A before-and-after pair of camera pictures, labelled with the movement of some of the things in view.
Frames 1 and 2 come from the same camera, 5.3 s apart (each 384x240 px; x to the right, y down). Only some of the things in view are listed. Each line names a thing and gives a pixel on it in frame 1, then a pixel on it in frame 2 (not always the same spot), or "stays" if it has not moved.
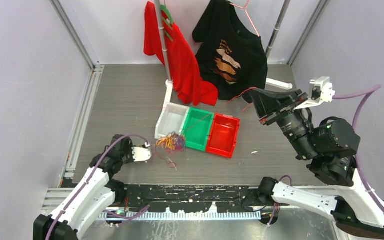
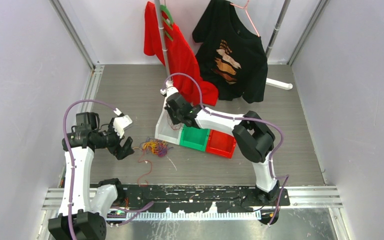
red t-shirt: x=186 y=81 stays
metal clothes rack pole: x=157 y=3 stays
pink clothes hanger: x=245 y=7 stays
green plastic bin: x=196 y=128 stays
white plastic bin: x=172 y=119 stays
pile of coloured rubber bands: x=173 y=165 -> x=146 y=174
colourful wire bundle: x=172 y=143 -> x=160 y=148
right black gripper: x=267 y=101 -> x=175 y=121
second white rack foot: x=287 y=86 stays
